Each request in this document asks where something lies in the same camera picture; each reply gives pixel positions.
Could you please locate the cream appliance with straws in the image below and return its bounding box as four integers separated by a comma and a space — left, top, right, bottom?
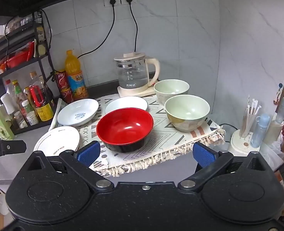
228, 96, 261, 157

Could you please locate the white cap jar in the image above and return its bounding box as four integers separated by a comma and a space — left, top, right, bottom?
22, 100, 39, 126

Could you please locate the patterned fringed table mat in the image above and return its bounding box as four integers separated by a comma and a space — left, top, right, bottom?
48, 93, 227, 178

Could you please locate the left black power cable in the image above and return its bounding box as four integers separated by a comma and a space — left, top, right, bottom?
77, 0, 116, 59

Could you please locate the soy sauce bottle red handle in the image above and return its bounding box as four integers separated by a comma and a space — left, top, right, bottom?
29, 71, 54, 121

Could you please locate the white blue script plate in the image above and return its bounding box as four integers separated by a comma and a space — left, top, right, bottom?
57, 99, 99, 127

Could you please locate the pale blue thermos bottle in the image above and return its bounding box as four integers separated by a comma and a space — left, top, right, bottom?
250, 113, 270, 148

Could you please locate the green tea box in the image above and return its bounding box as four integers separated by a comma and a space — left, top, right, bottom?
0, 111, 14, 140

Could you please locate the red and black bowl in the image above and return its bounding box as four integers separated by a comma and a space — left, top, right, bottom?
96, 108, 154, 153

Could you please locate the red drink can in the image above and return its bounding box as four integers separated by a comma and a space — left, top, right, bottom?
54, 70, 69, 90
61, 88, 74, 104

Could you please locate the white bakery logo plate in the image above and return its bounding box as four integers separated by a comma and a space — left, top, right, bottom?
105, 96, 148, 114

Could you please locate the black metal shelf rack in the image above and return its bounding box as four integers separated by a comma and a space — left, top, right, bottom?
0, 9, 60, 135

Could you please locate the white flat plate stack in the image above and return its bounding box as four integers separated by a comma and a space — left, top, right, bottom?
34, 126, 81, 157

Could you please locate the cream kettle base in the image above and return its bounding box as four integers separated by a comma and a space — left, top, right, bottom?
117, 80, 158, 98

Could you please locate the pale green bowl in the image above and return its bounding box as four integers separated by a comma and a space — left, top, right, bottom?
154, 79, 190, 105
164, 94, 210, 132

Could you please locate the orange juice bottle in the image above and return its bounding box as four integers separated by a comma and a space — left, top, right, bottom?
65, 49, 88, 101

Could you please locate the right black power cable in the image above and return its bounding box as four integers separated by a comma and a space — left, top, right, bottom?
126, 0, 139, 53

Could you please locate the black power cable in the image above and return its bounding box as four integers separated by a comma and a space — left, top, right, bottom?
77, 0, 116, 59
126, 0, 139, 53

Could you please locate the upper red drink can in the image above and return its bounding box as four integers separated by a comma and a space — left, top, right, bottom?
54, 70, 69, 90

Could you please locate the lower red drink can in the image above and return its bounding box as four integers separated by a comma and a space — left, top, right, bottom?
61, 88, 74, 104

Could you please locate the glass electric kettle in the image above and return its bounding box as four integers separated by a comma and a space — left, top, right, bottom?
114, 52, 160, 91

